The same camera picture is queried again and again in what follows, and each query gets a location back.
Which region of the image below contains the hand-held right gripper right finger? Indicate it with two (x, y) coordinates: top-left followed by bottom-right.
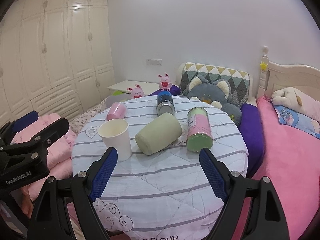
(199, 147), (288, 240)

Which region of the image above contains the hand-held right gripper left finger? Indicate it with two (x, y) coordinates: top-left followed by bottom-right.
(26, 147), (118, 240)

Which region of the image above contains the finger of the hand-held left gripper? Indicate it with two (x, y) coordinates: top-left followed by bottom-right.
(0, 110), (39, 146)
(0, 117), (71, 167)

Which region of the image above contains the green cup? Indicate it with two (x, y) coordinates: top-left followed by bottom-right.
(135, 112), (182, 156)

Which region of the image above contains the white paper cup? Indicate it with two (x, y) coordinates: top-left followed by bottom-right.
(98, 119), (132, 162)

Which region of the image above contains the pink cup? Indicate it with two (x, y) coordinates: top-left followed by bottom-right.
(106, 102), (128, 121)

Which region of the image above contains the person's left hand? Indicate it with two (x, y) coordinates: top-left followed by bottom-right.
(21, 190), (33, 214)

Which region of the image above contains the folded pink quilt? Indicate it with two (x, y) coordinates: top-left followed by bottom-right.
(11, 112), (77, 188)

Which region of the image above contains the heart print sheet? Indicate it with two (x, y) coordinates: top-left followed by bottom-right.
(69, 97), (110, 134)

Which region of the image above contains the pink and green can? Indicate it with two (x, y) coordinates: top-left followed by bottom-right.
(186, 107), (214, 153)

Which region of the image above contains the pink bed blanket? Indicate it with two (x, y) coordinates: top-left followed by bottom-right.
(246, 96), (320, 240)

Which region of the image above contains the white nightstand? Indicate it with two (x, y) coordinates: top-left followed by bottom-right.
(107, 80), (162, 97)

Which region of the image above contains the grey cat plush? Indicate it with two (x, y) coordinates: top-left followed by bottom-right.
(186, 75), (242, 127)

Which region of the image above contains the cream wardrobe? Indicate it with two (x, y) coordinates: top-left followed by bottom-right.
(0, 0), (115, 128)

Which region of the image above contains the blue can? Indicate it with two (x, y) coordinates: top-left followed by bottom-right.
(156, 91), (175, 116)

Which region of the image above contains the pink bunny toy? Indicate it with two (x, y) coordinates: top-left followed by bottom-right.
(126, 84), (145, 99)
(157, 73), (172, 92)

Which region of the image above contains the cartoon print pillow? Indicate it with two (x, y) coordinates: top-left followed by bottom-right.
(274, 104), (320, 139)

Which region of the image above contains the triangle patterned cushion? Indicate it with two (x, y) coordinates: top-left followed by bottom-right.
(179, 62), (253, 105)

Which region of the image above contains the white plush toy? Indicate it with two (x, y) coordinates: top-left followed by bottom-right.
(271, 87), (320, 120)

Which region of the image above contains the cream bed headboard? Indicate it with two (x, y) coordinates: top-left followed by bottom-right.
(256, 45), (320, 99)

